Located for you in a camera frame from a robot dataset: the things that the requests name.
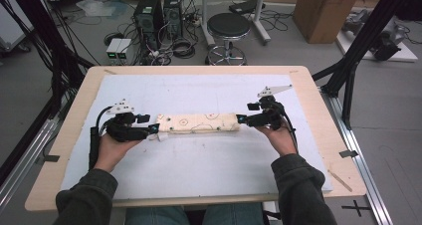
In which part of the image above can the person's left leg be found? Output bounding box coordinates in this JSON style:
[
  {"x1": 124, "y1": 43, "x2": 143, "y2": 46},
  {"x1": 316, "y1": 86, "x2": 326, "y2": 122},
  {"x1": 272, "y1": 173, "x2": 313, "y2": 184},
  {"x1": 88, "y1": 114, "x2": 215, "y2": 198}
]
[{"x1": 124, "y1": 205, "x2": 190, "y2": 225}]

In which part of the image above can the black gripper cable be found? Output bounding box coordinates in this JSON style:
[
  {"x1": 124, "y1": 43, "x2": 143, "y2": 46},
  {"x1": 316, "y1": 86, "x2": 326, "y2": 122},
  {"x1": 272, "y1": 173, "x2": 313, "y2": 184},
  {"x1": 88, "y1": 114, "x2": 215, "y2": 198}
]
[
  {"x1": 280, "y1": 109, "x2": 300, "y2": 154},
  {"x1": 89, "y1": 106, "x2": 113, "y2": 171}
]

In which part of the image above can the grey and black robot device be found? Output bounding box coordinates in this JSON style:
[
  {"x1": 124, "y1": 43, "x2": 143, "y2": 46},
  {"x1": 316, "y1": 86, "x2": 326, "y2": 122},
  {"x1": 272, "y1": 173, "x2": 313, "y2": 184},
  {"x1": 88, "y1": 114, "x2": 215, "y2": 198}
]
[{"x1": 341, "y1": 8, "x2": 407, "y2": 62}]

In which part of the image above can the person's right leg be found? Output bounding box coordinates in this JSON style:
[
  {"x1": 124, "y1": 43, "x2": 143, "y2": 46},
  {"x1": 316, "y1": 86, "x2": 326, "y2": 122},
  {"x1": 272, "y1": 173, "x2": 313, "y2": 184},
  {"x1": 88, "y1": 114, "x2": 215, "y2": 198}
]
[{"x1": 202, "y1": 203, "x2": 265, "y2": 225}]

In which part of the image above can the coiled black cable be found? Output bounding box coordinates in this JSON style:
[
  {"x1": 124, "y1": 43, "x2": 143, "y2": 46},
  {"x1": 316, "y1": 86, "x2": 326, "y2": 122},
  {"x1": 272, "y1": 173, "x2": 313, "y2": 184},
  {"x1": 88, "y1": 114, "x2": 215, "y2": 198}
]
[{"x1": 172, "y1": 39, "x2": 197, "y2": 60}]

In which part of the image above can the white board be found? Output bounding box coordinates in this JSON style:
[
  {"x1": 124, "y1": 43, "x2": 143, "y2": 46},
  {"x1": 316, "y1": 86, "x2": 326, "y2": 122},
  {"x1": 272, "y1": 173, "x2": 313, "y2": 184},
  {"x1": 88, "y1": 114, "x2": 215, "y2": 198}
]
[{"x1": 335, "y1": 15, "x2": 419, "y2": 63}]

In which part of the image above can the black round stool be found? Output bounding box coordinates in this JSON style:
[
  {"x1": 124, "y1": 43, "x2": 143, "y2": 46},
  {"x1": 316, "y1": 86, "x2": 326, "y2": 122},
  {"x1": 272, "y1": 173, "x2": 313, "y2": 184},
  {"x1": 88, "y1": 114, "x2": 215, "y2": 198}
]
[{"x1": 204, "y1": 12, "x2": 252, "y2": 66}]

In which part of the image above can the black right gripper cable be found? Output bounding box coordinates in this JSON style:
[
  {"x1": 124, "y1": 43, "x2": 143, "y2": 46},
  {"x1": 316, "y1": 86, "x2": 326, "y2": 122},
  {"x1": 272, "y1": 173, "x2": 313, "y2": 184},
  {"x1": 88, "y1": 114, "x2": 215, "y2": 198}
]
[{"x1": 280, "y1": 109, "x2": 300, "y2": 154}]

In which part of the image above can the large black computer tower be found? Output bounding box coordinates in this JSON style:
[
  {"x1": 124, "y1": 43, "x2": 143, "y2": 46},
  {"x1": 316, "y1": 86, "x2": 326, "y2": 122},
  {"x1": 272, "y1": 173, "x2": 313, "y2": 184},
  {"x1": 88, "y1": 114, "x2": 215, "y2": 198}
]
[{"x1": 133, "y1": 0, "x2": 164, "y2": 50}]

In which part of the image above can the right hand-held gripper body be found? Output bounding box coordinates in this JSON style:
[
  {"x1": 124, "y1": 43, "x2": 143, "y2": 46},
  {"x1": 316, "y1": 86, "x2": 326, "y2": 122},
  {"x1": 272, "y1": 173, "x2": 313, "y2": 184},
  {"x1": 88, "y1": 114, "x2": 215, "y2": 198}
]
[{"x1": 247, "y1": 84, "x2": 294, "y2": 131}]

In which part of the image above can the black tape cross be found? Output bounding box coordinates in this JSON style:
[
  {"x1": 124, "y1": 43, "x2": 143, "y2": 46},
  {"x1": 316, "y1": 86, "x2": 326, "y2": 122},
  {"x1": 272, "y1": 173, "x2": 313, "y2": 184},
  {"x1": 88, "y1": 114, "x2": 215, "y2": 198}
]
[{"x1": 341, "y1": 199, "x2": 371, "y2": 218}]

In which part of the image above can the white power supply box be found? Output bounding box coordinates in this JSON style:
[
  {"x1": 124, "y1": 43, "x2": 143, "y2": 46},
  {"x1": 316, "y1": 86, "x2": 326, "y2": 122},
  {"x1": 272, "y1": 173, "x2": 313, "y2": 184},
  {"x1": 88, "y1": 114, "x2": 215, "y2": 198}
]
[
  {"x1": 116, "y1": 38, "x2": 133, "y2": 60},
  {"x1": 105, "y1": 38, "x2": 123, "y2": 61}
]

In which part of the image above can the person's leg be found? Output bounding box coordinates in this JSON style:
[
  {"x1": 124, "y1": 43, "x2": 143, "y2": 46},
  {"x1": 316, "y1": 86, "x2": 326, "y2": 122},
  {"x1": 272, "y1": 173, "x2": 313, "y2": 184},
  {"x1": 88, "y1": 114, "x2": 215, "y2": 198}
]
[
  {"x1": 202, "y1": 203, "x2": 265, "y2": 225},
  {"x1": 124, "y1": 205, "x2": 190, "y2": 225}
]

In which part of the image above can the white metal stand leg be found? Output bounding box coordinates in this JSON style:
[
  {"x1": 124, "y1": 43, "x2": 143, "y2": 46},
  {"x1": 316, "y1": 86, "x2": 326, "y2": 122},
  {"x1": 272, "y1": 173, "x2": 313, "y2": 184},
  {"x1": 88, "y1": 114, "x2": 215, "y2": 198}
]
[
  {"x1": 200, "y1": 0, "x2": 217, "y2": 48},
  {"x1": 253, "y1": 0, "x2": 272, "y2": 46}
]

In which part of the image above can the black flat device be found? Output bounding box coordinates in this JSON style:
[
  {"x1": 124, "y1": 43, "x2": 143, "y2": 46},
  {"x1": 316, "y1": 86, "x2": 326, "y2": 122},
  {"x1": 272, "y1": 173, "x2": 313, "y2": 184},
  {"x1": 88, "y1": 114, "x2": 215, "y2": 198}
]
[{"x1": 228, "y1": 0, "x2": 267, "y2": 16}]

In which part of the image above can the thin wooden stick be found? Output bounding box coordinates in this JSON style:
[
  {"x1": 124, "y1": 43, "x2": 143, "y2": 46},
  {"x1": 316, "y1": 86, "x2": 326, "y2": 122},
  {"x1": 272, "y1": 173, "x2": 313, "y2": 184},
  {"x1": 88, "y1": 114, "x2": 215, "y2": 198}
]
[{"x1": 327, "y1": 169, "x2": 353, "y2": 193}]

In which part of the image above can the white panel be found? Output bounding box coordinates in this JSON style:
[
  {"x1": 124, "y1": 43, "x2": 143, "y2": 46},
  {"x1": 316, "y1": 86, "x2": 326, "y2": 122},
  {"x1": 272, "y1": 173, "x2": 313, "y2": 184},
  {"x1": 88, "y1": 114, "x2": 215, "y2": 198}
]
[{"x1": 0, "y1": 0, "x2": 34, "y2": 52}]

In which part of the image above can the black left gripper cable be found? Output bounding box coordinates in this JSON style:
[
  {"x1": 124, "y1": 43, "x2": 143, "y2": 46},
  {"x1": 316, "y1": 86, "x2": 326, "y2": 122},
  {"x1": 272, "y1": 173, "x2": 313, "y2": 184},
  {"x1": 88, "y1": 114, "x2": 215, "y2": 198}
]
[{"x1": 89, "y1": 106, "x2": 113, "y2": 171}]

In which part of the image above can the aluminium rail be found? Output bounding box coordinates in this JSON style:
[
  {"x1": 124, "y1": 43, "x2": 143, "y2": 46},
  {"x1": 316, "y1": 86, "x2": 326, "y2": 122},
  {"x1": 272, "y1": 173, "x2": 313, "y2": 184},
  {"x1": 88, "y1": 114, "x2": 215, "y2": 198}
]
[
  {"x1": 319, "y1": 87, "x2": 394, "y2": 225},
  {"x1": 0, "y1": 118, "x2": 62, "y2": 213}
]

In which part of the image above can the person's left hand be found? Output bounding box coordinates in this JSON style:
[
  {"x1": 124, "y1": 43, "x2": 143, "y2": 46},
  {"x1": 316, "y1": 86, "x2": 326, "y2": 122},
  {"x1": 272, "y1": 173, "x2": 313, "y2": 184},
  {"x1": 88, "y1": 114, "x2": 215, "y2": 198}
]
[{"x1": 94, "y1": 133, "x2": 142, "y2": 173}]

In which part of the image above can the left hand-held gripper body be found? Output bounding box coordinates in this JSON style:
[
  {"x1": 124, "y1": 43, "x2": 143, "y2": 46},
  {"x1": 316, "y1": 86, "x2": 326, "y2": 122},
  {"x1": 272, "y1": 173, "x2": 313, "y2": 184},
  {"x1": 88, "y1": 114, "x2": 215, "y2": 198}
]
[{"x1": 105, "y1": 99, "x2": 151, "y2": 143}]

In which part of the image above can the clear plastic bag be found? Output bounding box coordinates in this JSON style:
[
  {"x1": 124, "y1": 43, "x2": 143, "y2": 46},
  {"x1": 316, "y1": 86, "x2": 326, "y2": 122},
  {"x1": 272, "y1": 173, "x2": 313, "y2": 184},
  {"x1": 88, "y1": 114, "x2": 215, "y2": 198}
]
[{"x1": 75, "y1": 0, "x2": 128, "y2": 19}]

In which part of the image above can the black frame strut with cables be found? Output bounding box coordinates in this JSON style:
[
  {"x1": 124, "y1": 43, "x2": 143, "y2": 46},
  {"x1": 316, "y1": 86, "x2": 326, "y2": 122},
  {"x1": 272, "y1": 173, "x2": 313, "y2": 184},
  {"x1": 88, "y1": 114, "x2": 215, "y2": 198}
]
[{"x1": 0, "y1": 0, "x2": 98, "y2": 117}]

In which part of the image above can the person's right hand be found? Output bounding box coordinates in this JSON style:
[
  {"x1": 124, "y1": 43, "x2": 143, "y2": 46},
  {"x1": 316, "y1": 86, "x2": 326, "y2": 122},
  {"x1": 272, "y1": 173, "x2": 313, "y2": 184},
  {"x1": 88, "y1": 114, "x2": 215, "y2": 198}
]
[{"x1": 255, "y1": 123, "x2": 299, "y2": 158}]

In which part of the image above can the cream cloth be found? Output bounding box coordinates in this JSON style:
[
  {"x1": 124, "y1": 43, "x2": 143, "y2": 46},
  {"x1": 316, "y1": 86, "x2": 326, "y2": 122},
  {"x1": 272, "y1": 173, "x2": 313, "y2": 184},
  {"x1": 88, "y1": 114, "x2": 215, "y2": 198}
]
[{"x1": 147, "y1": 112, "x2": 241, "y2": 142}]

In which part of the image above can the cardboard box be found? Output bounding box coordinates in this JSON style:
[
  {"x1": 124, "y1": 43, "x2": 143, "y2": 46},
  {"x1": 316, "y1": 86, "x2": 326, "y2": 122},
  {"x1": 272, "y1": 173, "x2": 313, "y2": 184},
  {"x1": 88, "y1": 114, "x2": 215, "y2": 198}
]
[{"x1": 292, "y1": 0, "x2": 364, "y2": 45}]

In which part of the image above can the black cable under table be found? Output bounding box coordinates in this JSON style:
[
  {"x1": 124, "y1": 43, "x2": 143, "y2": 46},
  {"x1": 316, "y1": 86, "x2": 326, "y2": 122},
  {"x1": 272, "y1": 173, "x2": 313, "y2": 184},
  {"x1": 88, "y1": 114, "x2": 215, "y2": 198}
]
[{"x1": 262, "y1": 209, "x2": 283, "y2": 225}]

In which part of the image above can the slim black computer tower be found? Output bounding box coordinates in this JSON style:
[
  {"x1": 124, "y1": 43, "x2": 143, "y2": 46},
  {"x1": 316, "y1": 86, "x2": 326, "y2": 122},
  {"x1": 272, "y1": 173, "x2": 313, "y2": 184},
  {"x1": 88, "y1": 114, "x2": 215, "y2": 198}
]
[{"x1": 162, "y1": 0, "x2": 184, "y2": 39}]

